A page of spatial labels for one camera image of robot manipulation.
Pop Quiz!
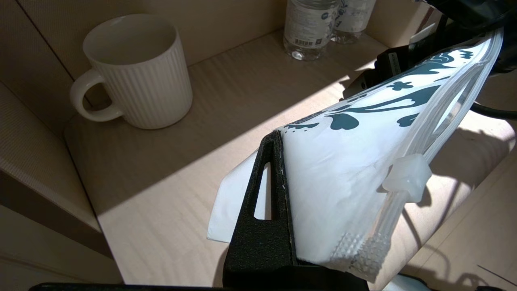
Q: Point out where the white ribbed ceramic mug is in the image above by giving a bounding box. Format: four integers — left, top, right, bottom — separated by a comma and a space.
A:
69, 14, 193, 130

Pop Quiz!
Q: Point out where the beige wooden shelf cabinet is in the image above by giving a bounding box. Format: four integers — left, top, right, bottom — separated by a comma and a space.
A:
0, 0, 517, 291

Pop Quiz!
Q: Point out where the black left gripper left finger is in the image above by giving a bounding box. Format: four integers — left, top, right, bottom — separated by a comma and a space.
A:
223, 130, 297, 280

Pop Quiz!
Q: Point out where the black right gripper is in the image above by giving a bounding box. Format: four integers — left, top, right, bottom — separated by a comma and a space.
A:
343, 44, 420, 99

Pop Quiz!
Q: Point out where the white floral zip pouch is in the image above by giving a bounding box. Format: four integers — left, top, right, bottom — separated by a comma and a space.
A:
207, 28, 505, 283

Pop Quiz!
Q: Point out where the clear water bottle grey cap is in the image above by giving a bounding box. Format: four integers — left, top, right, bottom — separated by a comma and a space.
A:
331, 0, 377, 44
283, 0, 340, 61

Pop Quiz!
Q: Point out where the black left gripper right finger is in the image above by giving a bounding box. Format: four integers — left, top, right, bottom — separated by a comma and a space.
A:
297, 261, 366, 284

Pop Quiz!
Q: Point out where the smooth black right arm cable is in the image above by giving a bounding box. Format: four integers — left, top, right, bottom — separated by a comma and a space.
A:
471, 101, 517, 120

